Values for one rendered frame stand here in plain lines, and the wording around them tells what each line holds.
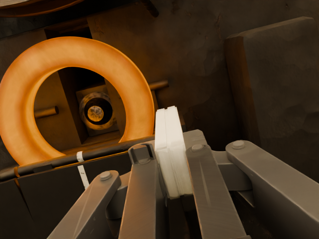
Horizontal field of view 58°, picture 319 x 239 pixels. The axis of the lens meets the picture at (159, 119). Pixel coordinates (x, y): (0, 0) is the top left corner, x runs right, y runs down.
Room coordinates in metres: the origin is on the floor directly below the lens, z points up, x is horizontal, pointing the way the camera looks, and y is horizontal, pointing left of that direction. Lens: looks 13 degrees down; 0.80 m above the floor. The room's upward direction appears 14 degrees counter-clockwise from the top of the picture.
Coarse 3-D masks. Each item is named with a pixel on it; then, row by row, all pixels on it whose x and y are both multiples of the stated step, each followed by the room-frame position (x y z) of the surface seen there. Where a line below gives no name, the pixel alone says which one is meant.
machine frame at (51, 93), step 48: (96, 0) 0.46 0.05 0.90; (192, 0) 0.40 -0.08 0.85; (240, 0) 0.39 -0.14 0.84; (288, 0) 0.39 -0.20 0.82; (0, 48) 0.42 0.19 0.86; (144, 48) 0.40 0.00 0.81; (192, 48) 0.40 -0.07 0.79; (48, 96) 0.41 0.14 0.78; (192, 96) 0.40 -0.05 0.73; (0, 144) 0.42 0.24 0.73
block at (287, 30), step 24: (288, 24) 0.29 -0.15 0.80; (312, 24) 0.29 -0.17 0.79; (240, 48) 0.30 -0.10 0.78; (264, 48) 0.29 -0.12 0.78; (288, 48) 0.29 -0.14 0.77; (312, 48) 0.28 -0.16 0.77; (240, 72) 0.31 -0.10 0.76; (264, 72) 0.29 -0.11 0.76; (288, 72) 0.29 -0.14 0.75; (312, 72) 0.28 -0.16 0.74; (240, 96) 0.33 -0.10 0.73; (264, 96) 0.29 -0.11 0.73; (288, 96) 0.29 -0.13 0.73; (312, 96) 0.28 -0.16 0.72; (240, 120) 0.36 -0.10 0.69; (264, 120) 0.29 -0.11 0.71; (288, 120) 0.29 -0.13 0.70; (312, 120) 0.28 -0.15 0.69; (264, 144) 0.29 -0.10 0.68; (288, 144) 0.29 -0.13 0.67; (312, 144) 0.28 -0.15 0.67; (312, 168) 0.28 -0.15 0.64
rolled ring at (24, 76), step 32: (32, 64) 0.33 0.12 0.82; (64, 64) 0.33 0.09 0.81; (96, 64) 0.33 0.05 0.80; (128, 64) 0.33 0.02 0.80; (0, 96) 0.34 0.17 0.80; (32, 96) 0.35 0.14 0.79; (128, 96) 0.33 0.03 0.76; (0, 128) 0.34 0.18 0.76; (32, 128) 0.35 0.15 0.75; (128, 128) 0.33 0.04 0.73; (32, 160) 0.34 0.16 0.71
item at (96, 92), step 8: (104, 80) 0.56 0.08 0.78; (88, 88) 0.44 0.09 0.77; (96, 88) 0.44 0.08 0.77; (104, 88) 0.44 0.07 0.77; (80, 96) 0.44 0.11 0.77; (88, 96) 0.44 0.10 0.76; (96, 96) 0.44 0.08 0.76; (104, 96) 0.44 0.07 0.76; (80, 104) 0.44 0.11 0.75; (80, 112) 0.44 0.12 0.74; (112, 120) 0.44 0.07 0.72; (88, 128) 0.44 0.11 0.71; (96, 128) 0.44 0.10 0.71; (104, 128) 0.44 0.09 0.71; (112, 128) 0.44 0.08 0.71
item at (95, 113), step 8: (88, 104) 0.43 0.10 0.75; (96, 104) 0.42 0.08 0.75; (104, 104) 0.43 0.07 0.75; (88, 112) 0.42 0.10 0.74; (96, 112) 0.42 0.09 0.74; (104, 112) 0.42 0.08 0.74; (112, 112) 0.44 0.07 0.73; (88, 120) 0.44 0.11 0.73; (96, 120) 0.42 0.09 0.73; (104, 120) 0.43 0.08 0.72
